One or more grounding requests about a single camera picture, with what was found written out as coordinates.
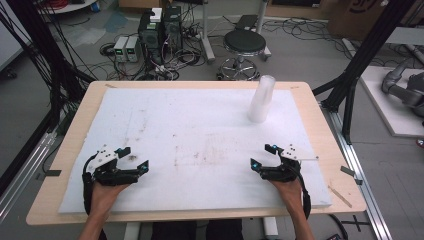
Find aluminium floor rail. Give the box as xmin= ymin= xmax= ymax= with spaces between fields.
xmin=0 ymin=131 xmax=58 ymax=221
xmin=321 ymin=103 xmax=393 ymax=240

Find black flat device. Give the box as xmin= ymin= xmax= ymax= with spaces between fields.
xmin=234 ymin=14 xmax=259 ymax=31

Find black computer tower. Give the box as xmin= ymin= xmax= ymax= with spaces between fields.
xmin=138 ymin=11 xmax=165 ymax=65
xmin=163 ymin=5 xmax=184 ymax=51

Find small white box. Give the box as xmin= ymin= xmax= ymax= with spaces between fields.
xmin=149 ymin=7 xmax=163 ymax=23

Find white table leg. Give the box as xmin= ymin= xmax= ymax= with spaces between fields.
xmin=124 ymin=222 xmax=141 ymax=240
xmin=263 ymin=216 xmax=279 ymax=239

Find white platform board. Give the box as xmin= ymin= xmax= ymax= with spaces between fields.
xmin=359 ymin=65 xmax=424 ymax=138

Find person's right hand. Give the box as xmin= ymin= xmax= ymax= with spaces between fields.
xmin=269 ymin=178 xmax=305 ymax=211

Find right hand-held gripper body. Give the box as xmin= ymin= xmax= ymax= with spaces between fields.
xmin=259 ymin=143 xmax=319 ymax=183

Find stack of clear plastic cups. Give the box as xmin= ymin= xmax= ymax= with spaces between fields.
xmin=247 ymin=74 xmax=277 ymax=124

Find black metal frame stand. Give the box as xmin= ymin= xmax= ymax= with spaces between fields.
xmin=313 ymin=0 xmax=416 ymax=144

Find grey power supply unit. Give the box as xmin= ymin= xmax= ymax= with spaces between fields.
xmin=125 ymin=35 xmax=141 ymax=63
xmin=113 ymin=35 xmax=129 ymax=63

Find black round stool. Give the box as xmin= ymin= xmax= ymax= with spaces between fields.
xmin=216 ymin=29 xmax=268 ymax=81

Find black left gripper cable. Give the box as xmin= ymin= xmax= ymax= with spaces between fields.
xmin=82 ymin=153 xmax=98 ymax=216

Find person's dark trouser legs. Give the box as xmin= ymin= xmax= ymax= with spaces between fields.
xmin=151 ymin=219 xmax=244 ymax=240

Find person's left hand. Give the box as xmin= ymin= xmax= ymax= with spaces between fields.
xmin=90 ymin=181 xmax=131 ymax=214

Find brown cardboard box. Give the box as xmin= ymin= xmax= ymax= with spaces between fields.
xmin=328 ymin=0 xmax=424 ymax=41

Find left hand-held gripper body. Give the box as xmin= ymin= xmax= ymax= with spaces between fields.
xmin=89 ymin=144 xmax=141 ymax=187

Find black frame post with cables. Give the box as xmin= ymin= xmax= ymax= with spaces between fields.
xmin=0 ymin=0 xmax=96 ymax=113

